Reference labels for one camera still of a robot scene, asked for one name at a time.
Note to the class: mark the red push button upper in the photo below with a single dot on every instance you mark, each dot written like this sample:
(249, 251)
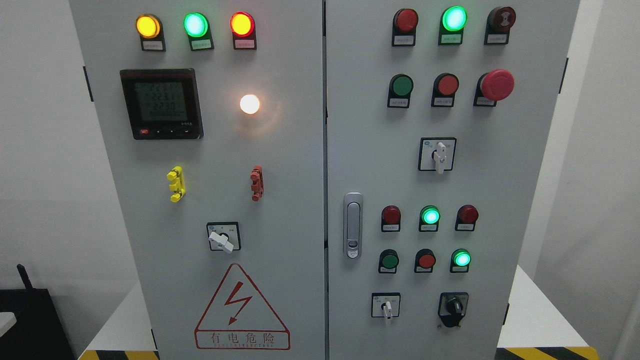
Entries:
(445, 87)

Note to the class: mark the green indicator lamp top right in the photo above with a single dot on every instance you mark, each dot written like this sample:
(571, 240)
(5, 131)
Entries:
(451, 26)

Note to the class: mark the green lit lamp middle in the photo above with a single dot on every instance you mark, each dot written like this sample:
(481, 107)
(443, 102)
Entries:
(429, 219)

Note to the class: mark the white selector switch left door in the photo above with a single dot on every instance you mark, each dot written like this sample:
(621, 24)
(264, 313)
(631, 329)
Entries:
(224, 236)

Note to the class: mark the red electric hazard warning sticker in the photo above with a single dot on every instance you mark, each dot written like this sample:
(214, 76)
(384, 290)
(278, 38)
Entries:
(239, 317)

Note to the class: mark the dark red indicator lamp top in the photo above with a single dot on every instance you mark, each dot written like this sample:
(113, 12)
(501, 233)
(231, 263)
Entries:
(403, 28)

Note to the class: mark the red push button lower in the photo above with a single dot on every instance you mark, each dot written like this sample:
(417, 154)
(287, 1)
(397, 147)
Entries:
(424, 261)

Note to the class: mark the green push button upper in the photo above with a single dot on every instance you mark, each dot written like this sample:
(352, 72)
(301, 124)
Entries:
(399, 91)

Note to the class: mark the black box with antenna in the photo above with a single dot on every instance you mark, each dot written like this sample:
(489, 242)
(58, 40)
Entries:
(38, 333)

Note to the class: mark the yellow indicator lamp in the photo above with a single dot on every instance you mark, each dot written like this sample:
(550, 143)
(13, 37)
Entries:
(150, 31)

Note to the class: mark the grey left cabinet door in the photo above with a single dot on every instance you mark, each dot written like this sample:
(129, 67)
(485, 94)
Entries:
(282, 245)

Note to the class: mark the white platform with hazard stripes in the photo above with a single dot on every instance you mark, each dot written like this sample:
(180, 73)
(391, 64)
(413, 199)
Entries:
(534, 330)

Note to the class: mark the red emergency stop button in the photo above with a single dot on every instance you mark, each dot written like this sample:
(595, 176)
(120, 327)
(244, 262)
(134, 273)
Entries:
(493, 86)

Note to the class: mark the black digital power meter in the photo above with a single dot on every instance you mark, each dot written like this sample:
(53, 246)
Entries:
(162, 104)

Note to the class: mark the red lit indicator lamp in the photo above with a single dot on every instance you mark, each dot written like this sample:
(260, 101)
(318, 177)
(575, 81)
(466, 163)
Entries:
(243, 31)

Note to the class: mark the grey right cabinet door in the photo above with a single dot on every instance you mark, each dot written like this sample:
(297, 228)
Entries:
(374, 150)

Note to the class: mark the black red buzzer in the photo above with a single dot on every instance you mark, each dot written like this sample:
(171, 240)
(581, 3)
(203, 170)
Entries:
(499, 22)

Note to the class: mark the red terminal connector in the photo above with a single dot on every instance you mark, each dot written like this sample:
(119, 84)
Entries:
(257, 183)

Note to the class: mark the white lit indicator lamp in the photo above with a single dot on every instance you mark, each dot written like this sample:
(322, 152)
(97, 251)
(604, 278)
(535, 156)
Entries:
(250, 104)

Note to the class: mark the black rotary knob switch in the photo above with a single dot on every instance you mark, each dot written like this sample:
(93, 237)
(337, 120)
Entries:
(452, 308)

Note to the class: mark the red push button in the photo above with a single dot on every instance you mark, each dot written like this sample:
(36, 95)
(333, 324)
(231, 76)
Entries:
(445, 87)
(424, 261)

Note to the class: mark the green indicator lamp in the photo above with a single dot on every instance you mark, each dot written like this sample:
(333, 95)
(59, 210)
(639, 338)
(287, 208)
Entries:
(197, 28)
(451, 26)

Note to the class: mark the white selector switch upper right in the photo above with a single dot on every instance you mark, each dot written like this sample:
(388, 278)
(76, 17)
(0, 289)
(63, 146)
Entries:
(436, 154)

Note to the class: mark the yellow terminal connector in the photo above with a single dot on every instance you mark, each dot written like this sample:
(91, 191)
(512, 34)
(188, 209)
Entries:
(176, 183)

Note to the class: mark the silver door handle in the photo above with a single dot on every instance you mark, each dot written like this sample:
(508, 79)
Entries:
(352, 224)

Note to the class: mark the white selector switch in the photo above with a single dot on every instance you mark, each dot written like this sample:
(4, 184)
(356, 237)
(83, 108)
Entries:
(385, 306)
(436, 154)

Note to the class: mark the green indicator lamp top left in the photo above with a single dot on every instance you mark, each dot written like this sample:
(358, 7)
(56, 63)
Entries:
(197, 28)

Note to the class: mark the green lit button lower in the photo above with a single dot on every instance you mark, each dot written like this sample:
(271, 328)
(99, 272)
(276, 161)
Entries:
(460, 261)

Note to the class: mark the green push button lower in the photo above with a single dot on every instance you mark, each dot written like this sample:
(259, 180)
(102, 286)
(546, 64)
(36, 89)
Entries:
(388, 262)

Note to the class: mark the dark red lamp middle right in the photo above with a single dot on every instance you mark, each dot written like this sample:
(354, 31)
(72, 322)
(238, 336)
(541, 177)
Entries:
(466, 218)

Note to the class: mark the white selector switch lower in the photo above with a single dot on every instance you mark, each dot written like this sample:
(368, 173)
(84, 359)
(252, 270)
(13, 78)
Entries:
(385, 306)

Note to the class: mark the green push button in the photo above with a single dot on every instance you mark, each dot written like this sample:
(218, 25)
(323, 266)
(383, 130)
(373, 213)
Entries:
(399, 91)
(388, 262)

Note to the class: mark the grey cabinet door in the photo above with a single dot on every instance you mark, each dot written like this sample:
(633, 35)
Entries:
(374, 150)
(282, 245)

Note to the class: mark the dark red lamp middle left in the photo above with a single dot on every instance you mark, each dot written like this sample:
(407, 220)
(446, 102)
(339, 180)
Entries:
(391, 219)

